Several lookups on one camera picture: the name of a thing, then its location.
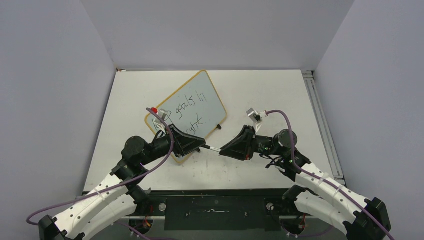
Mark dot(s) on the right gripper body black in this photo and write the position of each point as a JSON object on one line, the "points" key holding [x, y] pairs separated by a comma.
{"points": [[252, 143]]}

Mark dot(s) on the black white marker pen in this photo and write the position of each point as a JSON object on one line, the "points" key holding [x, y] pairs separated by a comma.
{"points": [[212, 148]]}

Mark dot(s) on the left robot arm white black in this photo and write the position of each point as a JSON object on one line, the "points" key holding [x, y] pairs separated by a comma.
{"points": [[118, 194]]}

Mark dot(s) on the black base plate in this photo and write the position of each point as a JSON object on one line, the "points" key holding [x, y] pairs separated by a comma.
{"points": [[231, 210]]}

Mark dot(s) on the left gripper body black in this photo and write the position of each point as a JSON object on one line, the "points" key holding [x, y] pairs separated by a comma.
{"points": [[178, 148]]}

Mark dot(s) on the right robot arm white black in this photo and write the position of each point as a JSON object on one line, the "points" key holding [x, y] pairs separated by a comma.
{"points": [[314, 192]]}

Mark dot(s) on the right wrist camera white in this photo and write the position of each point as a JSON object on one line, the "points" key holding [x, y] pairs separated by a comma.
{"points": [[257, 118]]}

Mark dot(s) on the aluminium frame rail right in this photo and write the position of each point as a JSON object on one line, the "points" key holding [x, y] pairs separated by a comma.
{"points": [[329, 145]]}

